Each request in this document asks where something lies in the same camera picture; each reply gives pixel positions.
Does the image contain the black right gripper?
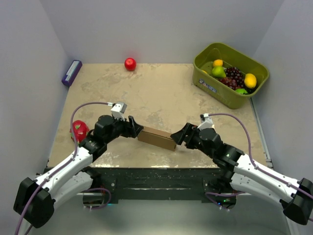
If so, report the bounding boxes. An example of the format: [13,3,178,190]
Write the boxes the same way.
[170,122,214,159]

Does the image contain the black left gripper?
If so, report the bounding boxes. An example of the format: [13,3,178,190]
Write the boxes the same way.
[105,115,143,144]

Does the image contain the brown cardboard box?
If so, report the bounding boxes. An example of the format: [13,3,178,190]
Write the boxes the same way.
[137,126,177,151]

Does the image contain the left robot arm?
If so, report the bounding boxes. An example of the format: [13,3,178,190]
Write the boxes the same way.
[13,115,144,228]

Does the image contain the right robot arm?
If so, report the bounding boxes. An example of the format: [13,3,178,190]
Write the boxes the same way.
[171,123,313,225]

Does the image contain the purple rectangular box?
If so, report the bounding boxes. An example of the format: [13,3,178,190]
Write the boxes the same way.
[62,60,83,87]

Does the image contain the red dragon fruit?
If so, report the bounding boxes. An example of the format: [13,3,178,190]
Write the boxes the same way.
[69,120,89,143]

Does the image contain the red apple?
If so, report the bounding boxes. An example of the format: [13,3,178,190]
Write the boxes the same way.
[124,57,136,71]

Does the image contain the green pear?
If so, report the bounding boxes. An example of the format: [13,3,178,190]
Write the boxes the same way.
[212,66,226,78]

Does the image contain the green plastic tub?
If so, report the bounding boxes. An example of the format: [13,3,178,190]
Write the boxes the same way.
[192,43,269,109]

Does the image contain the green apple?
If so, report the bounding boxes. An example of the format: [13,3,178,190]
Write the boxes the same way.
[235,88,249,95]

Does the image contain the dark purple grapes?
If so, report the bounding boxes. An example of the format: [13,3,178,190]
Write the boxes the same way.
[218,67,244,90]

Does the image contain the orange fruit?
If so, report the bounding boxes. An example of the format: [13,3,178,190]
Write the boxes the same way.
[213,59,223,67]

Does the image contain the yellow lemon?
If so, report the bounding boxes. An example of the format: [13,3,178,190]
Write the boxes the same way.
[244,73,257,89]

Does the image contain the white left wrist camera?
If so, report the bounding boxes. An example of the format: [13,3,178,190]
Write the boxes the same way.
[111,102,127,121]

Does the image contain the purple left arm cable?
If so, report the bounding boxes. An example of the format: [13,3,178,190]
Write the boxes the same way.
[14,101,114,235]

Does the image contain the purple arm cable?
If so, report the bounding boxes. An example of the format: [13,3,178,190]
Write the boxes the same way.
[207,113,313,222]
[14,101,114,235]

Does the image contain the aluminium frame rail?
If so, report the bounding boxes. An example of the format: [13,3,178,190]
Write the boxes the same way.
[18,99,300,235]

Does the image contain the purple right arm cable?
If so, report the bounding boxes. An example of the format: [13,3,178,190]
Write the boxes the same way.
[207,113,313,222]

